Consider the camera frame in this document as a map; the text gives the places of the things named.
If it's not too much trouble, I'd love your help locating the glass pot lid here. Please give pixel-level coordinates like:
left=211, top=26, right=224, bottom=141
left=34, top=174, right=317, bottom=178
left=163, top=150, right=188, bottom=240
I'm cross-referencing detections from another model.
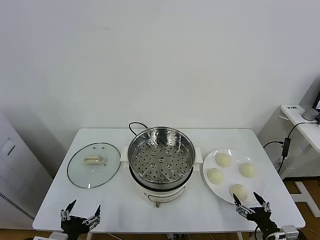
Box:
left=66, top=141, right=122, bottom=189

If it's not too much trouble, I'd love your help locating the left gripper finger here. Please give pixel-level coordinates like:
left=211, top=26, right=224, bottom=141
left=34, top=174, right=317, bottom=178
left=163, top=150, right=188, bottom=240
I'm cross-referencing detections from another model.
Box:
left=60, top=199, right=77, bottom=221
left=84, top=204, right=102, bottom=225

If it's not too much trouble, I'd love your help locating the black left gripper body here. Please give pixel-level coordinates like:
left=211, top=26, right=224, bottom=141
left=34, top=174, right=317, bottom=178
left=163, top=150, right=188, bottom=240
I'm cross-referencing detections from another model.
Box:
left=61, top=214, right=98, bottom=237

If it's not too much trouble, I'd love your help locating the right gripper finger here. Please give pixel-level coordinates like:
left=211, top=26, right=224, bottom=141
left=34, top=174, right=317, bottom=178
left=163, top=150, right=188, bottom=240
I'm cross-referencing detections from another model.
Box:
left=232, top=193, right=252, bottom=216
left=253, top=191, right=272, bottom=214

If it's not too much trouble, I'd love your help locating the black cooker power cord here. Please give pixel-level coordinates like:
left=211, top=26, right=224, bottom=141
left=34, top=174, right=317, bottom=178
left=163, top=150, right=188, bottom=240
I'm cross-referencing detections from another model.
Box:
left=128, top=121, right=149, bottom=137

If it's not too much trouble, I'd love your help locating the white steamed baozi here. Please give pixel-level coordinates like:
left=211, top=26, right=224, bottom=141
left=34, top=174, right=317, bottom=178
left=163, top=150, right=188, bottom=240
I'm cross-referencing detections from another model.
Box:
left=215, top=152, right=232, bottom=168
left=207, top=167, right=225, bottom=185
left=229, top=183, right=250, bottom=203
left=238, top=162, right=258, bottom=179

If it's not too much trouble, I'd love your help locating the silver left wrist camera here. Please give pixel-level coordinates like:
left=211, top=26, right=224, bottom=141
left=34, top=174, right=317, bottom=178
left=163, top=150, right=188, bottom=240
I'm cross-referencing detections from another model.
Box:
left=49, top=231, right=69, bottom=240

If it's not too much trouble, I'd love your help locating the black power adapter cable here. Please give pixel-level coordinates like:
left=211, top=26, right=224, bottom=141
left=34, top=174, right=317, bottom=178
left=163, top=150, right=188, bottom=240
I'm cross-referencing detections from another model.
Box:
left=262, top=121, right=320, bottom=176

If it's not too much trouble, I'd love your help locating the stainless steel steamer insert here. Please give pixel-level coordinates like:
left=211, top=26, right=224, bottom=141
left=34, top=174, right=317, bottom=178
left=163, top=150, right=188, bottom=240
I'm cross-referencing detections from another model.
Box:
left=120, top=126, right=203, bottom=191

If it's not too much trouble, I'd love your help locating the cream electric cooker base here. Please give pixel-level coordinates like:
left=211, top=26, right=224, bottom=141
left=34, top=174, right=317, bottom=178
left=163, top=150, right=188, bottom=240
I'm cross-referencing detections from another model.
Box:
left=122, top=161, right=202, bottom=209

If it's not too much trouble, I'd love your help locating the white round plate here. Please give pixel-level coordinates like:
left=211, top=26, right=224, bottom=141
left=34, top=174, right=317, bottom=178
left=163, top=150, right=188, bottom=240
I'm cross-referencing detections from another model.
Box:
left=202, top=148, right=267, bottom=206

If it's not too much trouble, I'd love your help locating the white cabinet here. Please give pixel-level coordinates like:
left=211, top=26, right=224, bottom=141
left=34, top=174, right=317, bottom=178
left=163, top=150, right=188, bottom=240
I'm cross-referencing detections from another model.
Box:
left=0, top=113, right=55, bottom=223

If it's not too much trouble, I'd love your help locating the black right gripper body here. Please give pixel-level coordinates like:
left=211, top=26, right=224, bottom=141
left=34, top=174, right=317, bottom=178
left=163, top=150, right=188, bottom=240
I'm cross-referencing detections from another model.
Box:
left=246, top=207, right=281, bottom=233

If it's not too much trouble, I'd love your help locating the grey cylindrical stand base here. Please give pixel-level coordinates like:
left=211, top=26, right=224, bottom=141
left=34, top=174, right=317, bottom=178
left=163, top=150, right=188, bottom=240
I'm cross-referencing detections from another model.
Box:
left=301, top=107, right=320, bottom=122

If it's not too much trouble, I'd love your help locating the grey computer monitor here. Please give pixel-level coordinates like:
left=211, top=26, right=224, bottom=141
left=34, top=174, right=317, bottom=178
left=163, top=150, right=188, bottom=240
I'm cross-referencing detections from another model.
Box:
left=299, top=74, right=320, bottom=111

